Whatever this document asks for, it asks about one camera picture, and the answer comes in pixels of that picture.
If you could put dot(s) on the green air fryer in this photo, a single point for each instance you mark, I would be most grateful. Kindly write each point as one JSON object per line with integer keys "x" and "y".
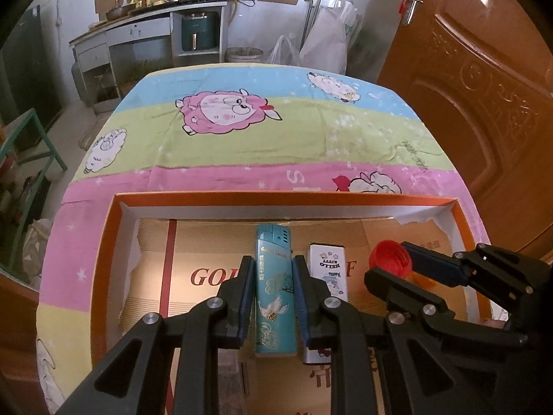
{"x": 199, "y": 30}

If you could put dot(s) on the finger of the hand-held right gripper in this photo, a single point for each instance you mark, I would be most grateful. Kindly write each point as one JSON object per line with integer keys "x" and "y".
{"x": 389, "y": 287}
{"x": 432, "y": 261}

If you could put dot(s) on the white cloth bag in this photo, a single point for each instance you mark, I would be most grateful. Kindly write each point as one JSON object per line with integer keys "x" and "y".
{"x": 36, "y": 246}

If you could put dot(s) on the white printed lighter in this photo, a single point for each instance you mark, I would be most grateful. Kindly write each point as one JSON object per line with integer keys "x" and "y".
{"x": 330, "y": 268}

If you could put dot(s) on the white plastic bag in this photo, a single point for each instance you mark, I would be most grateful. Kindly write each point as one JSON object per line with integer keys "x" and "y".
{"x": 281, "y": 54}

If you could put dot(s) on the wooden plant crate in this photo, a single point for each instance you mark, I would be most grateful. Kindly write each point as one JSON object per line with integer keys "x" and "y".
{"x": 134, "y": 73}

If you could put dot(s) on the metal pot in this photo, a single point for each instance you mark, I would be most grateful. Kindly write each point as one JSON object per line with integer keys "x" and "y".
{"x": 121, "y": 12}

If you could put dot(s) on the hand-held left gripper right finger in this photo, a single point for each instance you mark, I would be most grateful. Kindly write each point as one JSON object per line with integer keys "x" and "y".
{"x": 301, "y": 307}

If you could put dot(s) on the green metal stand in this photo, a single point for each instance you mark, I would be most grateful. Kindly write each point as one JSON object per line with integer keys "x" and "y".
{"x": 43, "y": 138}

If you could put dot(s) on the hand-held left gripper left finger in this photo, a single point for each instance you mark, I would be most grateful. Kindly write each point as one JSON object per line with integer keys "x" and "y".
{"x": 246, "y": 307}

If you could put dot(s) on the shallow orange-rimmed cardboard box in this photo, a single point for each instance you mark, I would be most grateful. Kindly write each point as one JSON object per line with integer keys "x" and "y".
{"x": 151, "y": 276}

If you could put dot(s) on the dark green board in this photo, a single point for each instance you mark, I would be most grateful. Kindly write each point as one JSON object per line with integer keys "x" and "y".
{"x": 30, "y": 65}

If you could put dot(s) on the white woven sack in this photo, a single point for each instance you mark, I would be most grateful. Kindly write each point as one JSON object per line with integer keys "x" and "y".
{"x": 324, "y": 39}

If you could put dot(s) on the teal lighter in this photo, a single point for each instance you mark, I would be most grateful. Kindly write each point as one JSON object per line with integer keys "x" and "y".
{"x": 274, "y": 276}

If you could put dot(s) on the red bottle cap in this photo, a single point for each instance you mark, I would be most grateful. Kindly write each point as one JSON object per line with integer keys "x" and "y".
{"x": 386, "y": 257}

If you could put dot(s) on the cartoon sheep printed blanket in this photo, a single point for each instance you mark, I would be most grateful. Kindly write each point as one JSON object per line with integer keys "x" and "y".
{"x": 259, "y": 147}

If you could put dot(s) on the metal wall pipe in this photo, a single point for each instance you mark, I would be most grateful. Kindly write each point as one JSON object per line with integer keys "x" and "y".
{"x": 312, "y": 13}

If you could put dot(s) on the white kitchen counter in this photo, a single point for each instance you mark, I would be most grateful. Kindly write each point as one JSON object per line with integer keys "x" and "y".
{"x": 129, "y": 30}

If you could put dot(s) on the round basin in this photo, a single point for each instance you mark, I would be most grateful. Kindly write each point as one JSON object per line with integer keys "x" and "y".
{"x": 244, "y": 54}

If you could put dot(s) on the brown wooden door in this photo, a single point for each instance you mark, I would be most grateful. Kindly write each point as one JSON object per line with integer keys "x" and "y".
{"x": 475, "y": 95}

